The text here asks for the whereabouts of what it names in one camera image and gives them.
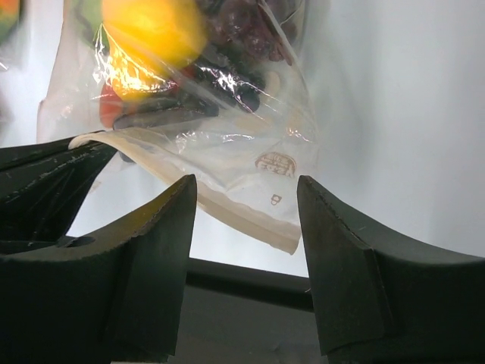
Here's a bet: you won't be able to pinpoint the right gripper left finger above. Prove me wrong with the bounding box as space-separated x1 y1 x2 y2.
1 175 197 363

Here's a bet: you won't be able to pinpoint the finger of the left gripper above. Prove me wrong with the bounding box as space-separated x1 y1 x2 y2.
1 138 116 242

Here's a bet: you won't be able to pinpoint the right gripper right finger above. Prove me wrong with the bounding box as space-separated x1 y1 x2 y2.
297 176 484 363

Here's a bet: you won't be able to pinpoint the yellow fake lemon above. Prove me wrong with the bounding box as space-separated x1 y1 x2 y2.
102 1 208 101

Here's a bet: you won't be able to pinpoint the clear zip top bag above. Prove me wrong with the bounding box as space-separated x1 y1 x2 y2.
37 1 318 253

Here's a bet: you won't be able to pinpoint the dark fake grapes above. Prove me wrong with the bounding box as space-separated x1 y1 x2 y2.
113 0 304 130

